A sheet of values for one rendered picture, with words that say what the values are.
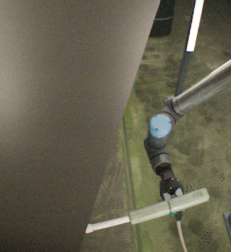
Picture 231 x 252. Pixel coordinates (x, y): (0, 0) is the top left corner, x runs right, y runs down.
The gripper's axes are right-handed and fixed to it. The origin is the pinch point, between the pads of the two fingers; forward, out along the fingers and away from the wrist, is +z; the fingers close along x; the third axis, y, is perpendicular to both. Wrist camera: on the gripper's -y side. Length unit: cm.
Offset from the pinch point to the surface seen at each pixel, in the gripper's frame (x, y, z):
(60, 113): 17, -71, 8
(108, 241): 40, 56, -11
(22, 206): 37, -48, 7
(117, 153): 22, 60, -75
